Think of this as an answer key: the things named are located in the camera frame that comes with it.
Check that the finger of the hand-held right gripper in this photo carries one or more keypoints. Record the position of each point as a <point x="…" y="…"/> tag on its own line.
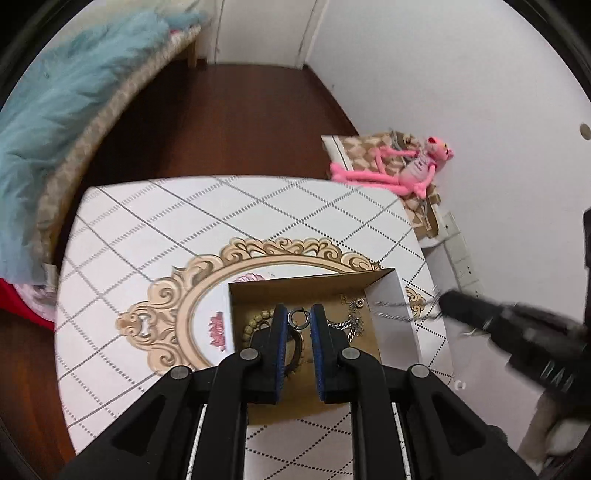
<point x="471" y="311"/>

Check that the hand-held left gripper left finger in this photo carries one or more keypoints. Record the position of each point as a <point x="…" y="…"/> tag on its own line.
<point x="278" y="341"/>

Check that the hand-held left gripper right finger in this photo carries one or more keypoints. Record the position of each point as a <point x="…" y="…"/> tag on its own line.
<point x="319" y="341"/>

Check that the black smartwatch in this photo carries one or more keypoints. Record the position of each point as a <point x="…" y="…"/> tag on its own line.
<point x="296" y="353"/>

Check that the white cardboard box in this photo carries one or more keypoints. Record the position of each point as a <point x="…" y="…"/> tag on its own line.
<point x="258" y="300"/>

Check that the white power strip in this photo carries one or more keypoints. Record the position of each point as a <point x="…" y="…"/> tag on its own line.
<point x="461" y="258"/>

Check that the pink plush toy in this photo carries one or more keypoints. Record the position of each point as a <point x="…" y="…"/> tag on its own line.
<point x="415" y="173"/>

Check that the diamond patterned tablecloth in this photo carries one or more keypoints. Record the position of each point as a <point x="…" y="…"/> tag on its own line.
<point x="138" y="221"/>

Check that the brown checked cushion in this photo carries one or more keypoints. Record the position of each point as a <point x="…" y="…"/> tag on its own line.
<point x="364" y="147"/>

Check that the pink checked pillow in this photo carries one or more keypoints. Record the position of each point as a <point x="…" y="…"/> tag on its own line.
<point x="41" y="288"/>

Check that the red cloth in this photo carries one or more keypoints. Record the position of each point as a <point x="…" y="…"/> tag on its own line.
<point x="23" y="302"/>

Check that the beige checked mattress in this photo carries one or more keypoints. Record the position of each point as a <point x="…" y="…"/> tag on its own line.
<point x="115" y="106"/>

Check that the wooden bed leg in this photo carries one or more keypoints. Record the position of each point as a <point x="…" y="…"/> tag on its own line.
<point x="192" y="54"/>

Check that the white door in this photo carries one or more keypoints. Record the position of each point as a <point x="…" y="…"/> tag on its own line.
<point x="263" y="32"/>

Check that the light blue blanket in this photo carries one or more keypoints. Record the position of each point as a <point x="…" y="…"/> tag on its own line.
<point x="60" y="106"/>

